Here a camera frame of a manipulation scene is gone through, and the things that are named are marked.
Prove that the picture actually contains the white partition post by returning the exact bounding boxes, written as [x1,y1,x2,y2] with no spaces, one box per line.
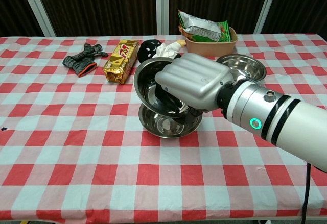
[155,0,164,35]
[163,0,171,35]
[254,0,281,35]
[17,0,56,37]

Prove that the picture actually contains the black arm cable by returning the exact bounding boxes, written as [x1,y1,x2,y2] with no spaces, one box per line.
[301,162,312,224]

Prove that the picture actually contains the green white snack bag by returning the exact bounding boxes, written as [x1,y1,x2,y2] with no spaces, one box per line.
[177,9,232,43]

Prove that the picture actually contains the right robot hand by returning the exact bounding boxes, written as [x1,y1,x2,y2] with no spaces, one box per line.
[153,52,235,124]

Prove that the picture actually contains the stainless steel bowl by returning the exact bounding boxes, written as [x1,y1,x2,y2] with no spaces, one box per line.
[138,104,203,139]
[133,57,195,119]
[216,54,267,82]

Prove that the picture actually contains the gray striped knit glove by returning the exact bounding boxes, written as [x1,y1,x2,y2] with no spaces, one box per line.
[63,42,109,78]

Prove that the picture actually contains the gold snack package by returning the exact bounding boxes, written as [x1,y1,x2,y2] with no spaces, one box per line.
[103,39,139,85]

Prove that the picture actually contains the black headed plush doll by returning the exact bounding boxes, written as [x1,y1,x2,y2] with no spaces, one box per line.
[137,39,187,63]

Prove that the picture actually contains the brown paper tray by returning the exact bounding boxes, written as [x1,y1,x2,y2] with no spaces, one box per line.
[180,26,239,58]

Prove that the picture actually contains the red white checkered tablecloth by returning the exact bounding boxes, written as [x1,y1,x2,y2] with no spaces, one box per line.
[0,33,327,221]

